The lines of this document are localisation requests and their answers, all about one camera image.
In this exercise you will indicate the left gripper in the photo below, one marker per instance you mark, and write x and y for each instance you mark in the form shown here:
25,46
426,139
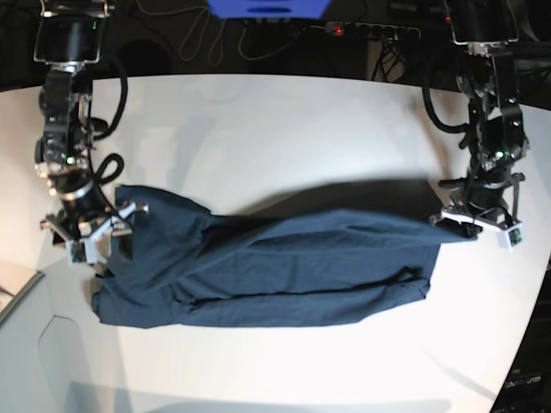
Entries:
477,205

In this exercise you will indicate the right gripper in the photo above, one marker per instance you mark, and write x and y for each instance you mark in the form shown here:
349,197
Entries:
112,221

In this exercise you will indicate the dark blue t-shirt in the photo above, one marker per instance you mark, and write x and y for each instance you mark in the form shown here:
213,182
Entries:
332,267

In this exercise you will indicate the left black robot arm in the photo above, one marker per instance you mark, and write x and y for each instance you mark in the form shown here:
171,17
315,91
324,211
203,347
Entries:
487,77

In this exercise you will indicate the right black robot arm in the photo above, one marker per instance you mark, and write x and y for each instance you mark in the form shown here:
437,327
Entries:
69,40

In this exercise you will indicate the black power strip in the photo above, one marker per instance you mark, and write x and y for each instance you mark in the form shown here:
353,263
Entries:
372,31

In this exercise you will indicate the blue box overhead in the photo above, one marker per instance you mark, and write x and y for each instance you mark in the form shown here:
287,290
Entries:
245,9

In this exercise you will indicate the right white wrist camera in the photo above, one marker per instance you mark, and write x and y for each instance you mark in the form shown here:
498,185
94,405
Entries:
87,251

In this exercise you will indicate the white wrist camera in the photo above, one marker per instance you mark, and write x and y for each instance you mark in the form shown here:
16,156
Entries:
511,235
87,251

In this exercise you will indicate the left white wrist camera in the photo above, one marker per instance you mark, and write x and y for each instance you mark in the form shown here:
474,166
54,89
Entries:
511,235

